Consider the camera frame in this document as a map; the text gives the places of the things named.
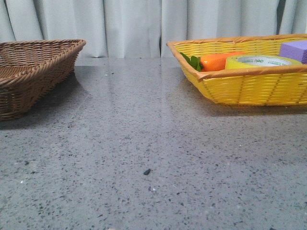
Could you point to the yellow tape roll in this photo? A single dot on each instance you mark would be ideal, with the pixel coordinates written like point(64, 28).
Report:
point(258, 61)

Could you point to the small black debris speck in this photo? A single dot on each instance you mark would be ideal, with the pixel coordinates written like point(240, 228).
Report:
point(147, 172)

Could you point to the orange toy carrot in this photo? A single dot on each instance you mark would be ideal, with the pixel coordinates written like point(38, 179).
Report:
point(209, 62)

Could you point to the white pleated curtain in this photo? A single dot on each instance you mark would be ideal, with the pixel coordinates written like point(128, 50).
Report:
point(141, 28)

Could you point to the brown wicker basket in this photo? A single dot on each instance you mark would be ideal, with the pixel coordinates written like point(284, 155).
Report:
point(30, 69)

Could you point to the yellow woven basket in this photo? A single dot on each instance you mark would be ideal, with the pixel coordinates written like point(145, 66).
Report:
point(268, 86)

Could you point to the purple foam block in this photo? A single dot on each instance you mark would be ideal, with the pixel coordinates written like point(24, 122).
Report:
point(295, 50)

